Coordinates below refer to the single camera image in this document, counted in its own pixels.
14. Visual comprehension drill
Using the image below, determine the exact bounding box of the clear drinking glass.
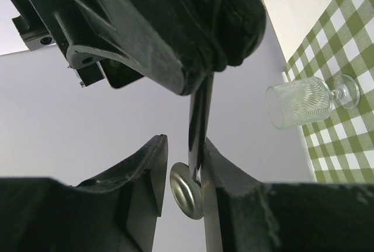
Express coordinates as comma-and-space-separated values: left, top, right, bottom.
265, 74, 361, 130

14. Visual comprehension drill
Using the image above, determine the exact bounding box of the green white checkered tablecloth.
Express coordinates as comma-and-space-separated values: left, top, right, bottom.
284, 0, 373, 184

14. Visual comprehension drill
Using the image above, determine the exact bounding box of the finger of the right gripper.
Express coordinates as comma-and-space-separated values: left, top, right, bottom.
165, 0, 266, 73

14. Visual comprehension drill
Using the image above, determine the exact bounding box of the black spoon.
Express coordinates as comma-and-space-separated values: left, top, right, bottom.
169, 73, 214, 220

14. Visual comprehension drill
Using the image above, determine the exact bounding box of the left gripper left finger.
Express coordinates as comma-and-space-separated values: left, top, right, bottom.
1, 134, 168, 251

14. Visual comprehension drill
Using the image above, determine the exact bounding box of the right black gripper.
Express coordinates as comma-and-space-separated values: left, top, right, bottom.
11, 0, 205, 95

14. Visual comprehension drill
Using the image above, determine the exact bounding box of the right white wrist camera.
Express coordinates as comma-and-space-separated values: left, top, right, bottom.
97, 59, 144, 89

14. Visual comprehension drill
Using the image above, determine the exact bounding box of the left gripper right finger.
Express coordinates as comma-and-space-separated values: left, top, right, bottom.
201, 141, 373, 251

